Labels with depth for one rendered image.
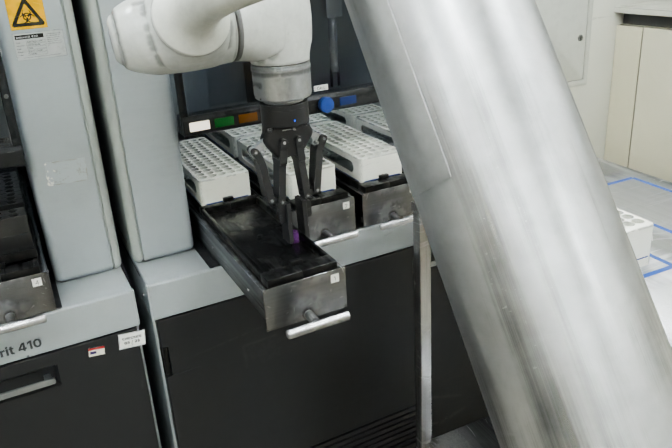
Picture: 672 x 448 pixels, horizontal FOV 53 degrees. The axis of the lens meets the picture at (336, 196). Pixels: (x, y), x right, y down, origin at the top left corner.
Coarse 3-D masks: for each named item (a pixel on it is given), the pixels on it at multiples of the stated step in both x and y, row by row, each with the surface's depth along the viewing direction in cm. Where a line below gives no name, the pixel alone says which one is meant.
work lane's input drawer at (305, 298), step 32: (192, 224) 129; (224, 224) 120; (256, 224) 119; (224, 256) 112; (256, 256) 107; (288, 256) 107; (320, 256) 105; (256, 288) 98; (288, 288) 98; (320, 288) 101; (288, 320) 100; (320, 320) 98
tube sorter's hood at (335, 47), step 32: (320, 0) 121; (320, 32) 123; (352, 32) 126; (224, 64) 117; (320, 64) 125; (352, 64) 128; (192, 96) 116; (224, 96) 118; (320, 96) 126; (224, 128) 119
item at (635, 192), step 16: (608, 176) 127; (624, 176) 127; (640, 176) 126; (624, 192) 119; (640, 192) 119; (656, 192) 119; (416, 208) 120; (624, 208) 113; (640, 208) 112; (656, 208) 112; (416, 224) 122; (656, 224) 106; (416, 240) 123; (656, 240) 101; (416, 256) 124; (656, 256) 96; (416, 272) 125; (656, 272) 92; (416, 288) 127; (656, 288) 88; (416, 304) 128; (656, 304) 84; (416, 320) 129; (416, 336) 131; (416, 352) 132; (416, 368) 134; (416, 384) 135; (416, 400) 137; (416, 416) 138; (416, 432) 140; (448, 432) 142; (464, 432) 142; (480, 432) 141
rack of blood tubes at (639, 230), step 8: (624, 216) 96; (632, 216) 95; (624, 224) 93; (632, 224) 93; (640, 224) 92; (648, 224) 92; (632, 232) 91; (640, 232) 91; (648, 232) 92; (632, 240) 91; (640, 240) 92; (648, 240) 93; (640, 248) 92; (648, 248) 93; (640, 256) 93; (648, 256) 94; (640, 264) 93
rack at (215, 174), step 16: (192, 144) 147; (208, 144) 147; (192, 160) 136; (208, 160) 136; (224, 160) 136; (192, 176) 128; (208, 176) 127; (224, 176) 126; (240, 176) 127; (192, 192) 131; (208, 192) 125; (224, 192) 127; (240, 192) 128
